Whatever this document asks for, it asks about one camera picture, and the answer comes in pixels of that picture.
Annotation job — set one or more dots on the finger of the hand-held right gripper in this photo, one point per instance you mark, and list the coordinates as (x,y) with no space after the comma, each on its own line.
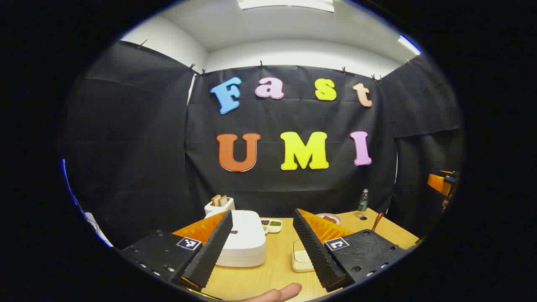
(437,183)

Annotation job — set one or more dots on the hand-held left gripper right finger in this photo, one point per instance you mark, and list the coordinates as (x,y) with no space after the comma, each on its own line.
(312,251)

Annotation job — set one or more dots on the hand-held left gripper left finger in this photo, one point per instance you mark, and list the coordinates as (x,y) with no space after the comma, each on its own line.
(209,251)

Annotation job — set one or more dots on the clear box of white rice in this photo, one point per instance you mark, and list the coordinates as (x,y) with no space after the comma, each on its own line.
(300,260)

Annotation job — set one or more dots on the white rice cooker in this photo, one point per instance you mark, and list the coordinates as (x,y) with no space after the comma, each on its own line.
(247,239)

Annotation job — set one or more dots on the brown wooden spoon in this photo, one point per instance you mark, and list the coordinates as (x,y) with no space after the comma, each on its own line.
(377,221)

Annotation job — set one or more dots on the brown sausage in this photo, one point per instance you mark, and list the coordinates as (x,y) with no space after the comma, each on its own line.
(329,219)

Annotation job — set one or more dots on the white round plate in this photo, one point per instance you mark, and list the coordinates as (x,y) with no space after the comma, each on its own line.
(335,217)

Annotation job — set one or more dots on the white toaster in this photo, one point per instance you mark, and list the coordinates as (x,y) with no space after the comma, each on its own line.
(218,208)

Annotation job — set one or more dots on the white divided dish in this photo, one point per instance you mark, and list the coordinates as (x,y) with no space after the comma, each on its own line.
(272,225)

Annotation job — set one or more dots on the toast slice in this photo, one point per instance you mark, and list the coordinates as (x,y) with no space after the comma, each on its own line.
(223,199)
(215,200)

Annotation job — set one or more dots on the green label water bottle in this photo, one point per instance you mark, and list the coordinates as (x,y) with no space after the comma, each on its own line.
(363,201)

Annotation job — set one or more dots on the black backdrop cloth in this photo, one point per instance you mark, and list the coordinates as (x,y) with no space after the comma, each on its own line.
(138,147)

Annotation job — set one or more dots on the small ceiling light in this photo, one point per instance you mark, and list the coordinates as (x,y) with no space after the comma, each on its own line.
(409,44)

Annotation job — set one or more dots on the long ceiling light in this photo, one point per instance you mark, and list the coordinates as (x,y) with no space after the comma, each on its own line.
(285,4)

